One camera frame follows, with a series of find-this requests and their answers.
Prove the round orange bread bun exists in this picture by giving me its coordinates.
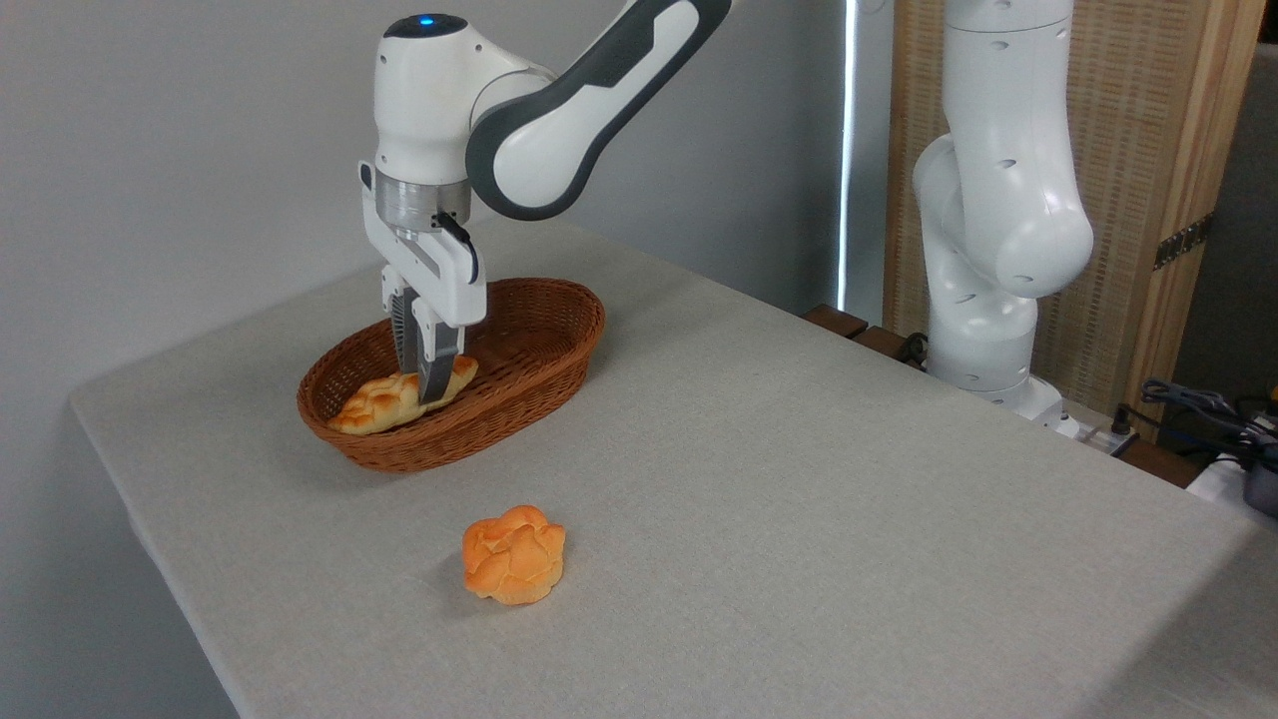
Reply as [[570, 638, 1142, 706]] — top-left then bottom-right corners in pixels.
[[461, 504, 568, 606]]

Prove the brown wicker basket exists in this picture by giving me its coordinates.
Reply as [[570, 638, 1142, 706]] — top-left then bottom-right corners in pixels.
[[297, 277, 607, 473]]

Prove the dark wooden bench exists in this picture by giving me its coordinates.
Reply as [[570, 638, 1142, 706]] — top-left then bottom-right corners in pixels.
[[802, 305, 1211, 489]]

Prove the brass screen hinge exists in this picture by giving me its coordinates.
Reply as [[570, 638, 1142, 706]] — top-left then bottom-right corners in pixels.
[[1153, 212, 1215, 272]]

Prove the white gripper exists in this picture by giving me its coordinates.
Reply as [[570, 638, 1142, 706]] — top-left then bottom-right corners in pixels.
[[359, 160, 489, 405]]

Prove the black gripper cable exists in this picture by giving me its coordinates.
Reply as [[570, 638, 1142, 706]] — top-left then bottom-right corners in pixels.
[[432, 211, 481, 286]]

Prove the long braided bread loaf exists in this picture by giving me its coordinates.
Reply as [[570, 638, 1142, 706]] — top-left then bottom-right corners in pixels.
[[328, 356, 479, 436]]

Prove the black cable bundle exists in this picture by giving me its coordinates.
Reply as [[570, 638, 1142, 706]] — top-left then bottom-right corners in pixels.
[[1141, 377, 1278, 452]]

